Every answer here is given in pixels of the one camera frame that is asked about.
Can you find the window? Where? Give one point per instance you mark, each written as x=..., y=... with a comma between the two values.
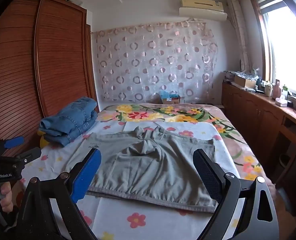
x=282, y=55

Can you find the dark waste bin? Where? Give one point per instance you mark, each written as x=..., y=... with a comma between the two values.
x=285, y=163

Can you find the white flowered bed sheet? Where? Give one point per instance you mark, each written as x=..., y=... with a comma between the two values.
x=143, y=225

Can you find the cardboard box with blue contents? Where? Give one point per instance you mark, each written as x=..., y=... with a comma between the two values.
x=170, y=100

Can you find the person's left hand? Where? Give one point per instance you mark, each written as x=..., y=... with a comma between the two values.
x=6, y=200

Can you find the circle-patterned sheer curtain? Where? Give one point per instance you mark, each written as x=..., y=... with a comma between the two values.
x=150, y=62

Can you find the wooden cabinet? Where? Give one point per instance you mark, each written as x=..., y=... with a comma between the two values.
x=257, y=115

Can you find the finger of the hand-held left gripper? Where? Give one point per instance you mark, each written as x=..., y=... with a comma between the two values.
x=13, y=143
x=29, y=156

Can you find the white jar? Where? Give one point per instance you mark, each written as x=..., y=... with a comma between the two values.
x=268, y=90

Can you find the folded blue denim jeans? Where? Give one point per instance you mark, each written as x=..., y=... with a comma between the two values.
x=70, y=120

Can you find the grey flat box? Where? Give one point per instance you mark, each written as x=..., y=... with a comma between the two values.
x=75, y=1

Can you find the bundled beige window curtain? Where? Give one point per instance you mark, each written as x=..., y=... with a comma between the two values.
x=237, y=30

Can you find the cream air conditioner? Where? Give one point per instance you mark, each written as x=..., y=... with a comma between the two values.
x=203, y=12

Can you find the grey pants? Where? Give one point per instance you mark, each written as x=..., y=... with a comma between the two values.
x=150, y=170

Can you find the pink bottle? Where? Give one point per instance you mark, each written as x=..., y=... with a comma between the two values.
x=277, y=90

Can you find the wooden wardrobe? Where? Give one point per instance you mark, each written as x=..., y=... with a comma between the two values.
x=50, y=67

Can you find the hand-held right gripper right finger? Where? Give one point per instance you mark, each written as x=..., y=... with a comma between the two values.
x=205, y=175

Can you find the tissue box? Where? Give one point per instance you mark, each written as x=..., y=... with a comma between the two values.
x=280, y=102

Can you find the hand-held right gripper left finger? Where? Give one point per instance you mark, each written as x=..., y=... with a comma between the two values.
x=88, y=175

